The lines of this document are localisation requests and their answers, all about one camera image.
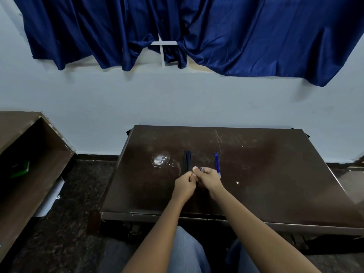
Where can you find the dark blue satin curtain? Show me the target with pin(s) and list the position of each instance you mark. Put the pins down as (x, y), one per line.
(241, 34)

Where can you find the person's blue jeans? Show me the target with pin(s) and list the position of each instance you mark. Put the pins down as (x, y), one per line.
(187, 253)

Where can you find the person's right fingers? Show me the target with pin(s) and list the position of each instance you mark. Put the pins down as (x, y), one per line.
(199, 173)

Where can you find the person's left forearm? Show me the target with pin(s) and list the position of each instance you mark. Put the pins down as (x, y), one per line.
(159, 238)

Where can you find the person's left hand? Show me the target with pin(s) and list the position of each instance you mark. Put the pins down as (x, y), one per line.
(183, 188)

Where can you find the white paper sheets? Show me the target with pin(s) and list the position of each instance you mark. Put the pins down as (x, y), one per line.
(49, 200)

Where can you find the person's right forearm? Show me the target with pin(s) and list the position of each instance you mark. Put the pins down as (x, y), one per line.
(256, 230)

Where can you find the green box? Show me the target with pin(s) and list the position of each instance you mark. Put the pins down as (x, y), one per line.
(20, 168)

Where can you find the person's left fingers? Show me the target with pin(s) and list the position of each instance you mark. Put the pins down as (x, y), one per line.
(192, 179)

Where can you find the blue pen refill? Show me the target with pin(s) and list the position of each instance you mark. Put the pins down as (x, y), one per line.
(215, 160)
(218, 166)

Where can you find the dark brown wooden table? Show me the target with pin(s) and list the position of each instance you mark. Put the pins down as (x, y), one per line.
(270, 181)

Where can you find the brown wooden shelf unit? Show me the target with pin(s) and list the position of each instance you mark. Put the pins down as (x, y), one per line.
(31, 179)

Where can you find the person's right hand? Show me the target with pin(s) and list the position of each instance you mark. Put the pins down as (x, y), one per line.
(210, 180)

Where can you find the clear plastic wrapper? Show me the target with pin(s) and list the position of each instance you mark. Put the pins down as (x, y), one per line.
(161, 160)

